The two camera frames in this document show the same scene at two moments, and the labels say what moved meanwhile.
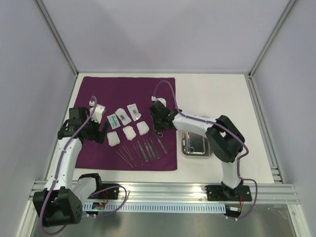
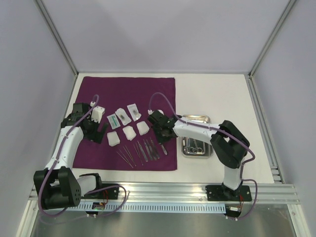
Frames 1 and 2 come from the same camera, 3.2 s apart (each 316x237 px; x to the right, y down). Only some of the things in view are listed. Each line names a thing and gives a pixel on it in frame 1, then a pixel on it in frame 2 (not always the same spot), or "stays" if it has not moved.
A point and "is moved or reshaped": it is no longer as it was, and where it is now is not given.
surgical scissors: x=188 y=148 to x=196 y=148
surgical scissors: x=156 y=135 is moved or reshaped
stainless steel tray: x=194 y=145 stays
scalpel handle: x=154 y=149 stays
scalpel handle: x=165 y=150 stays
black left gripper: x=98 y=136 stays
